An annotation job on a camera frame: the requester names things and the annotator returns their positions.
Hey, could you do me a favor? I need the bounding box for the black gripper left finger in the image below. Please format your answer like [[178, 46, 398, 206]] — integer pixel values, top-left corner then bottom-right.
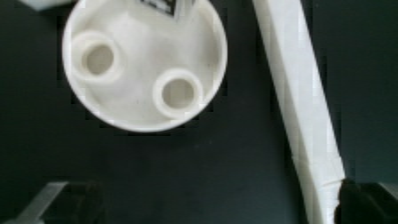
[[11, 181, 107, 224]]

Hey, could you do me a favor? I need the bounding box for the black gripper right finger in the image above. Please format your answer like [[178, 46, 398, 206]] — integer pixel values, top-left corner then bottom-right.
[[335, 179, 398, 224]]

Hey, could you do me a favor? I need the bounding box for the white round stool seat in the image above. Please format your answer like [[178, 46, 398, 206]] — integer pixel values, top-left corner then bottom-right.
[[63, 0, 228, 133]]

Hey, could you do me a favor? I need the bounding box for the white stool leg with tag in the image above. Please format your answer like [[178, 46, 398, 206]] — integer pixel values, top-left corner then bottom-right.
[[139, 0, 196, 17]]

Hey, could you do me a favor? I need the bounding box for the white obstacle fence wall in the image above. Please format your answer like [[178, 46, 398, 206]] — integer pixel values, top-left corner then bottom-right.
[[253, 0, 345, 224]]

